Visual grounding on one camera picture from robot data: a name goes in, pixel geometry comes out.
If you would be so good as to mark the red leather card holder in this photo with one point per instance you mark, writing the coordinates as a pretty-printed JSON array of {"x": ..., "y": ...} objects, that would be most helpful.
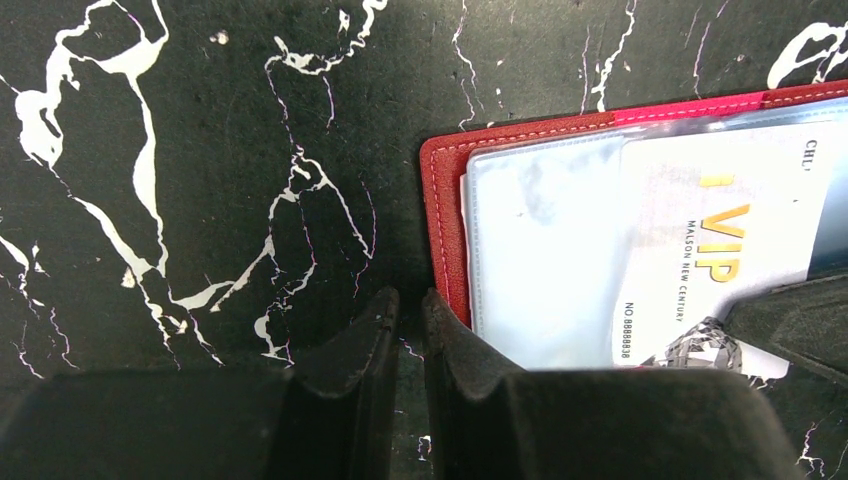
[{"x": 528, "y": 229}]

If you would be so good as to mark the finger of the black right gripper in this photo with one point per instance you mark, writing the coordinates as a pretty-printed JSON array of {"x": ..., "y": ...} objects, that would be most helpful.
[{"x": 804, "y": 323}]

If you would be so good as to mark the white credit card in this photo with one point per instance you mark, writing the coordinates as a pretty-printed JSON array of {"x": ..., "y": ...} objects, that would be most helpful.
[{"x": 718, "y": 217}]

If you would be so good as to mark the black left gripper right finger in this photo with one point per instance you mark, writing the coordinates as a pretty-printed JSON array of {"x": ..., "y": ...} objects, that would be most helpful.
[{"x": 491, "y": 419}]

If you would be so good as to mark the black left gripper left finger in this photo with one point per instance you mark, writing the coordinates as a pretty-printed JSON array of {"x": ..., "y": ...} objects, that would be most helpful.
[{"x": 328, "y": 417}]

